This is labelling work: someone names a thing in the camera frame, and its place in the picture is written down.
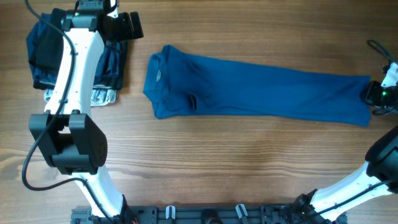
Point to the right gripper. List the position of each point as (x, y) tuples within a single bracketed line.
[(370, 98)]

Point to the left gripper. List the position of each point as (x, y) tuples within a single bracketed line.
[(127, 35)]

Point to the blue polo shirt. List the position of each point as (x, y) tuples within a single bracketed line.
[(182, 84)]

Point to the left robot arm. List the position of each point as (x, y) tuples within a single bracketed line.
[(65, 133)]

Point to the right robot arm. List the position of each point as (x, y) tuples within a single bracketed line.
[(367, 174)]

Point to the folded light grey garment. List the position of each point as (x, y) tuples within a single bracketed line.
[(97, 98)]

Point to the folded dark blue garment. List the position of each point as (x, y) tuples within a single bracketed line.
[(45, 51)]

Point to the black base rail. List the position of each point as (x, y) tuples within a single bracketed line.
[(264, 214)]

